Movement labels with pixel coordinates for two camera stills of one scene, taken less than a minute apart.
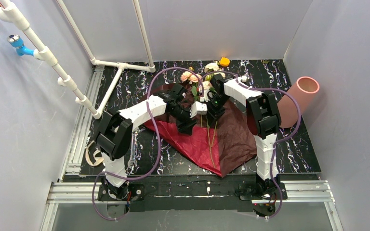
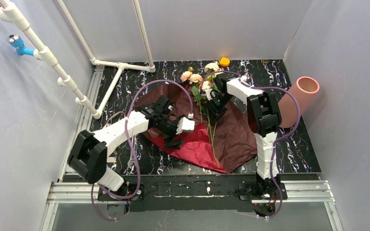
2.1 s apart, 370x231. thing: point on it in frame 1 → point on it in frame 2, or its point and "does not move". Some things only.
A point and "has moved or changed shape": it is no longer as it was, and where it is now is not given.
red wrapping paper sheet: (223, 146) has moved or changed shape
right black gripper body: (215, 110) does not move
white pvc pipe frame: (10, 12) does not move
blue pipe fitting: (16, 41) does not move
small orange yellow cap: (224, 61) does not move
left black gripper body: (186, 120) → (171, 131)
